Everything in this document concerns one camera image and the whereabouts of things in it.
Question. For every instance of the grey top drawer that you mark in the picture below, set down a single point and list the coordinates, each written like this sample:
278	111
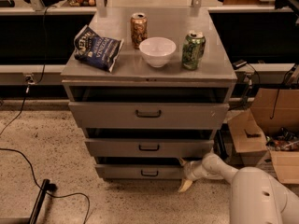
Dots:
148	115

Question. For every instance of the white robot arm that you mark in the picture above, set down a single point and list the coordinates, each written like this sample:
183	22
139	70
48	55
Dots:
256	197

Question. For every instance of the green soda can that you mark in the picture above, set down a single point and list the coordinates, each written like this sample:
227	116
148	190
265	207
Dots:
193	50

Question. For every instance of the grey drawer cabinet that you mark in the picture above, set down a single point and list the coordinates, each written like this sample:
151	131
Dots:
132	80

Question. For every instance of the black metal floor stand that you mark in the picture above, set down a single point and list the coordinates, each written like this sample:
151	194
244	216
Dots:
46	187

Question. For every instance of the orange soda can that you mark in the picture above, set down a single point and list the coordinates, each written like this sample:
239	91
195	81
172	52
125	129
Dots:
139	30

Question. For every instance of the grey bottom drawer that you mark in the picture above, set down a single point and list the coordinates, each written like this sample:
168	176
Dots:
113	171

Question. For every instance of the white bowl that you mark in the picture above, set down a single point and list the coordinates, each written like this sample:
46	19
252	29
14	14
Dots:
157	51

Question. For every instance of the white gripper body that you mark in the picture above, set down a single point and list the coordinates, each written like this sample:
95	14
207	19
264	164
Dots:
189	171

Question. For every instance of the blue chip bag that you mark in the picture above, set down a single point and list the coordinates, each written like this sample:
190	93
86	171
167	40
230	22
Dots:
95	50

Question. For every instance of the cardboard box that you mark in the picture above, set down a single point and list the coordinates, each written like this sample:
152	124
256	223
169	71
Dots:
270	111

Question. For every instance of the small black device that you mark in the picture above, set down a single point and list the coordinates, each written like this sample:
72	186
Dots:
239	64

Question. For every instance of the grey middle drawer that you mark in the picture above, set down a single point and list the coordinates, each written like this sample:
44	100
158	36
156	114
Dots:
149	148

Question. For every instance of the grey drawer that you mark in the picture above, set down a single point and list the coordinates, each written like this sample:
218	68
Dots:
148	115
113	171
149	148

